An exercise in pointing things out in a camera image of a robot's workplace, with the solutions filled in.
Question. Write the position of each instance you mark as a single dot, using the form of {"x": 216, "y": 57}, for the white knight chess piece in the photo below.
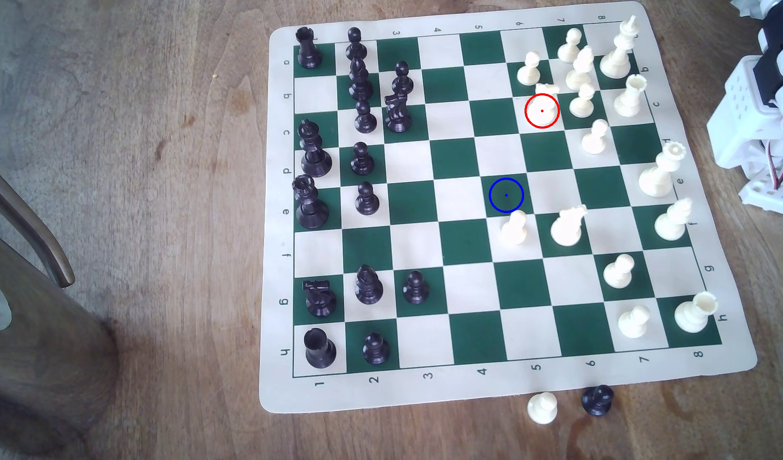
{"x": 543, "y": 107}
{"x": 567, "y": 227}

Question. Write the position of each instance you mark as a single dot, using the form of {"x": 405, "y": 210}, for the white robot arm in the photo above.
{"x": 742, "y": 115}

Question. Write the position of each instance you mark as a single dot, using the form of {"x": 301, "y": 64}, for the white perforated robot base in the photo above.
{"x": 771, "y": 195}

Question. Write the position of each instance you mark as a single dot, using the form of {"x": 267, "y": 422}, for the black pawn chess piece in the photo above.
{"x": 376, "y": 350}
{"x": 355, "y": 45}
{"x": 415, "y": 289}
{"x": 597, "y": 401}
{"x": 401, "y": 79}
{"x": 362, "y": 161}
{"x": 366, "y": 200}
{"x": 365, "y": 118}

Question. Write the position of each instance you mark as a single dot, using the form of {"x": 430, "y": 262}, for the black bishop chess piece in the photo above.
{"x": 368, "y": 287}
{"x": 360, "y": 82}

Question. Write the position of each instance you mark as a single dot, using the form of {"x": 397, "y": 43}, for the black queen chess piece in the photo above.
{"x": 310, "y": 206}

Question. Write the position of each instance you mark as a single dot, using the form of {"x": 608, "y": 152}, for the green white chess mat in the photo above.
{"x": 468, "y": 166}

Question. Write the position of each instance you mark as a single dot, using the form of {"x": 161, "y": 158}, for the black knight chess piece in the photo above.
{"x": 397, "y": 115}
{"x": 320, "y": 300}

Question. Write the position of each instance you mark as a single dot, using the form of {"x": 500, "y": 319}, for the black king chess piece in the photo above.
{"x": 315, "y": 153}

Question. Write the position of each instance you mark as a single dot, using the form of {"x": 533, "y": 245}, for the white pawn chess piece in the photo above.
{"x": 618, "y": 272}
{"x": 595, "y": 138}
{"x": 528, "y": 70}
{"x": 569, "y": 47}
{"x": 514, "y": 230}
{"x": 582, "y": 102}
{"x": 542, "y": 409}
{"x": 634, "y": 322}

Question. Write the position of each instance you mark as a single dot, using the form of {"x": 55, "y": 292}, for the black rook chess piece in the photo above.
{"x": 309, "y": 50}
{"x": 319, "y": 350}

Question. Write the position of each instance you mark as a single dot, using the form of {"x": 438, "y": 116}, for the white bishop chess piece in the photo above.
{"x": 581, "y": 69}
{"x": 672, "y": 222}

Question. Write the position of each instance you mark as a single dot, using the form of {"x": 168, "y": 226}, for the white queen chess piece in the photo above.
{"x": 658, "y": 176}

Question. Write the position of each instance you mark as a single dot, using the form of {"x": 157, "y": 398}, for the white rook chess piece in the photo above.
{"x": 693, "y": 314}
{"x": 630, "y": 97}

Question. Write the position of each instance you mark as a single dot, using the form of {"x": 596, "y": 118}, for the white king chess piece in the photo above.
{"x": 617, "y": 56}

